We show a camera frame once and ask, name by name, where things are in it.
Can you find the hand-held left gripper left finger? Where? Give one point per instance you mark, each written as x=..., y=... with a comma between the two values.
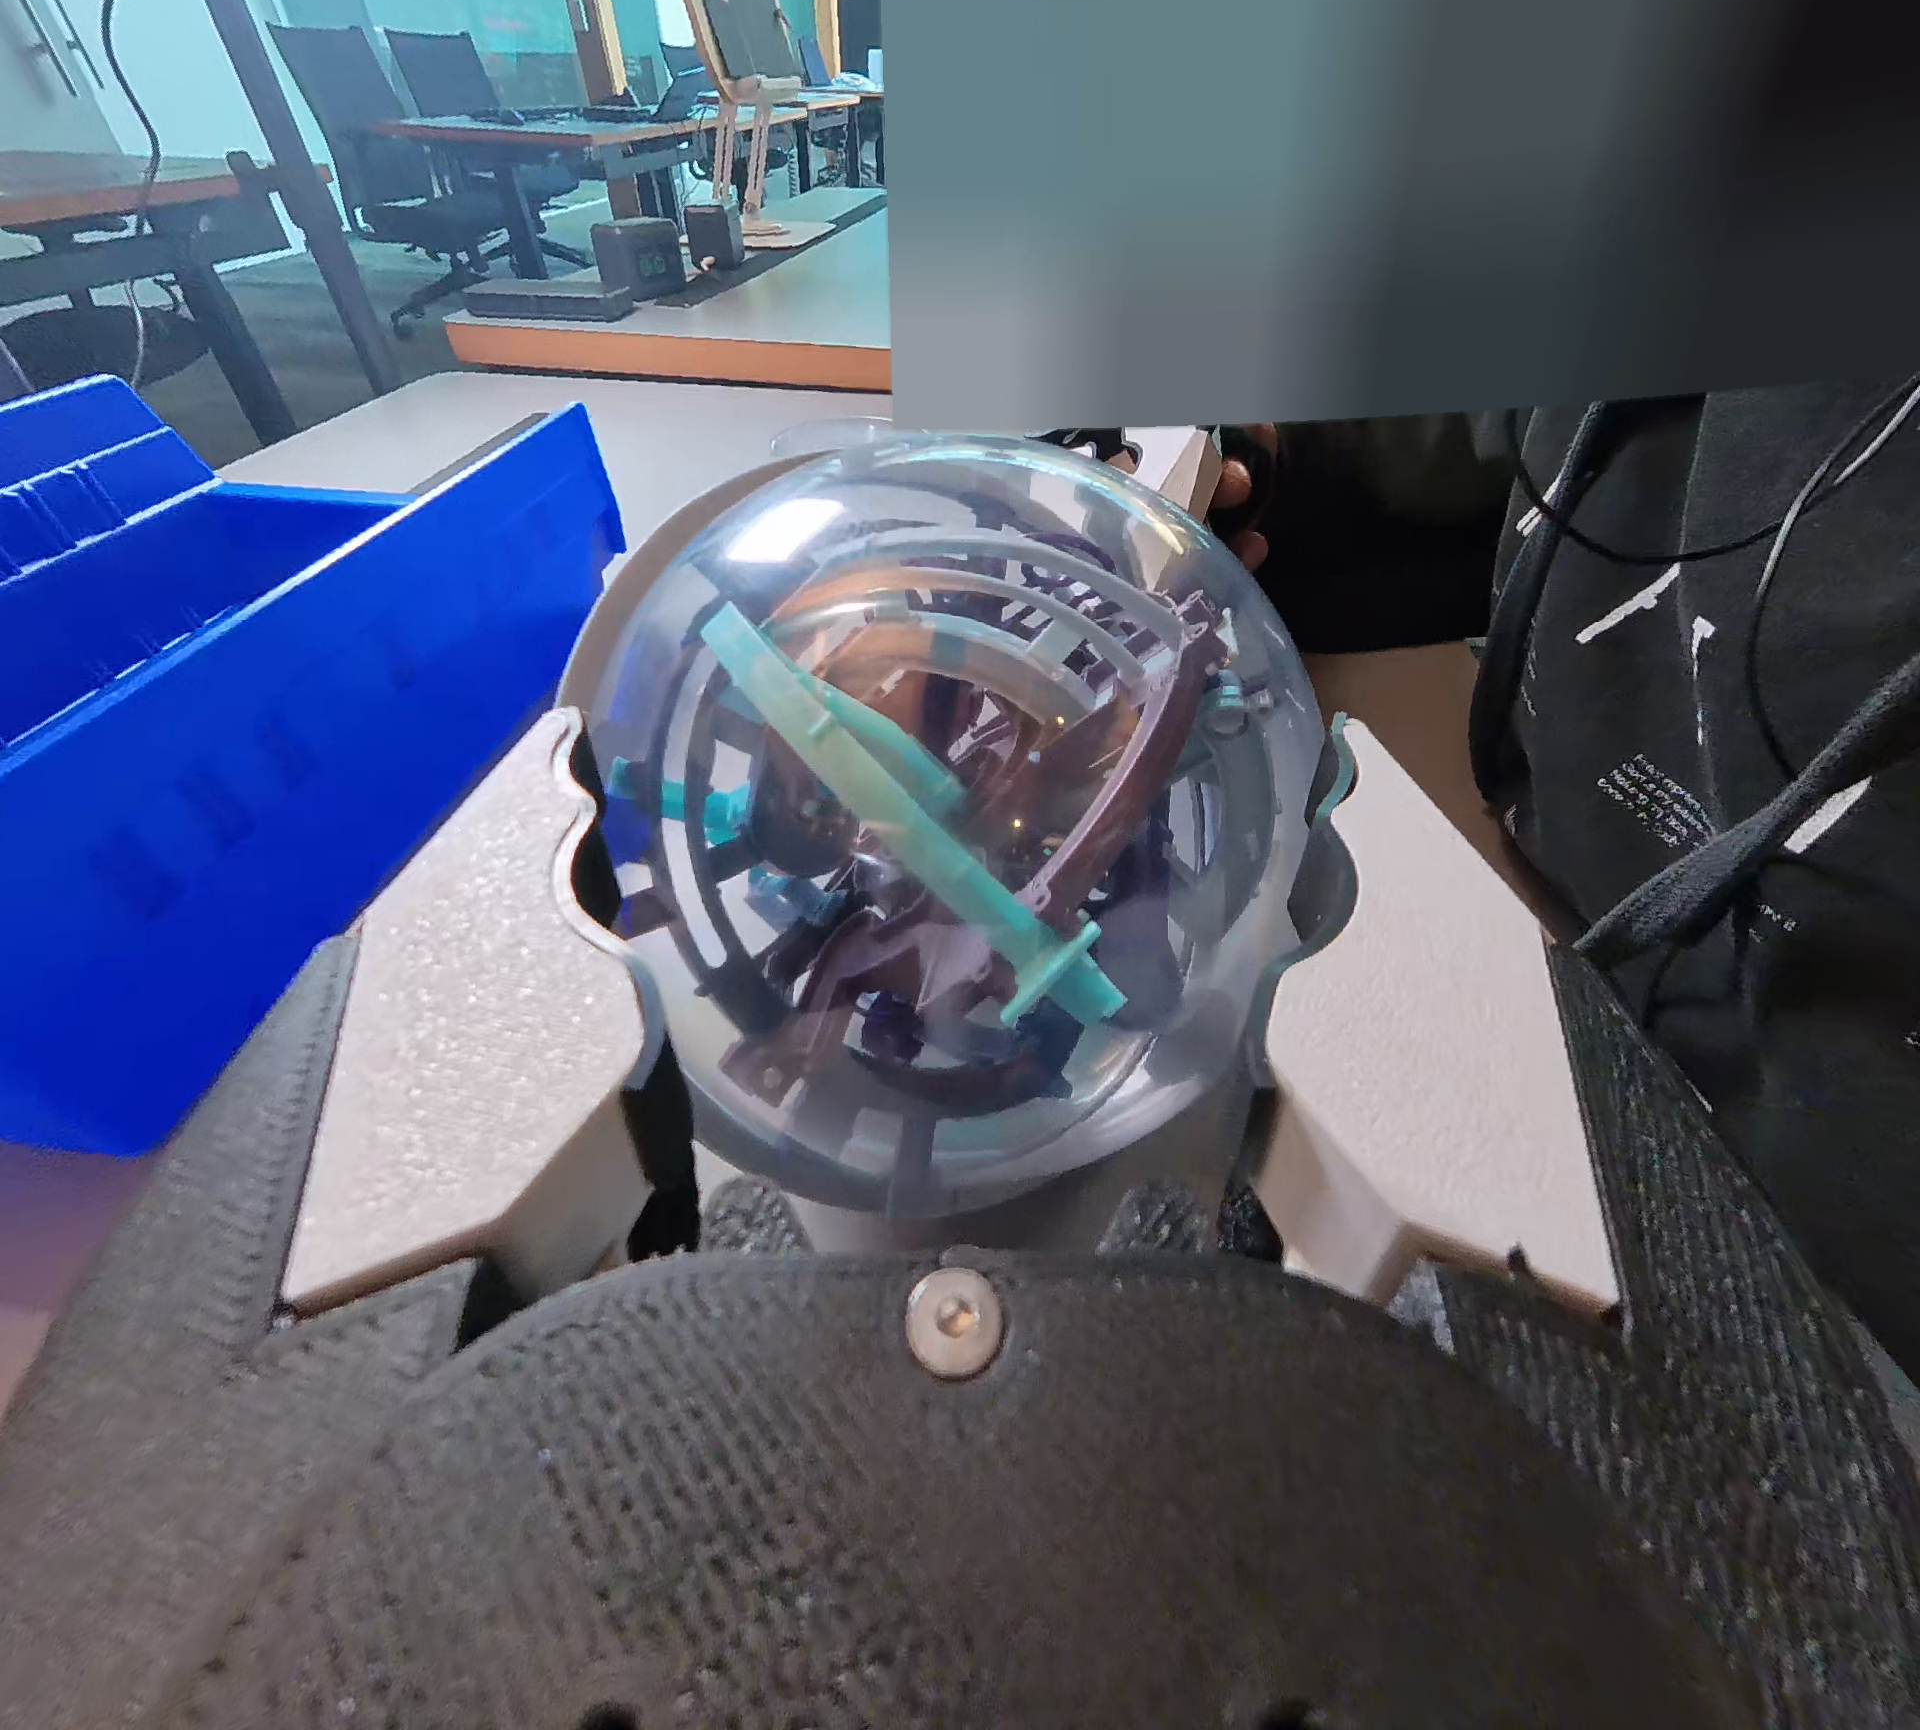
x=450, y=1103

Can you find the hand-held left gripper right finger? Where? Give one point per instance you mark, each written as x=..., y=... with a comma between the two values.
x=1441, y=1103

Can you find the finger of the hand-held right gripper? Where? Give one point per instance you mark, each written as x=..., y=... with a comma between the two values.
x=1167, y=456

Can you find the clear plastic maze ball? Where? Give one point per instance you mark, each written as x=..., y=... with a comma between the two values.
x=962, y=861

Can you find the person's right forearm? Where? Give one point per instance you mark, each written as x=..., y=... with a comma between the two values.
x=1383, y=531

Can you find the person's right hand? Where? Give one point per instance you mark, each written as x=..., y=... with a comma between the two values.
x=1241, y=496

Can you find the blue plastic bin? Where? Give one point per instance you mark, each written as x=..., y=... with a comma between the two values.
x=211, y=713

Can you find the black printed hoodie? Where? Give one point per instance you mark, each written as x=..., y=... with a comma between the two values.
x=1710, y=713

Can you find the wooden stand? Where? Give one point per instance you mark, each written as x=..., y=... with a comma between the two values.
x=756, y=155

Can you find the black box device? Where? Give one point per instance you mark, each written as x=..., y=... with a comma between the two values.
x=666, y=249

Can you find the black power strip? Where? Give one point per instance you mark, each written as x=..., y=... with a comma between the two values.
x=556, y=296

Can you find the brown desk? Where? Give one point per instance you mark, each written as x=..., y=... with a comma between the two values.
x=92, y=186

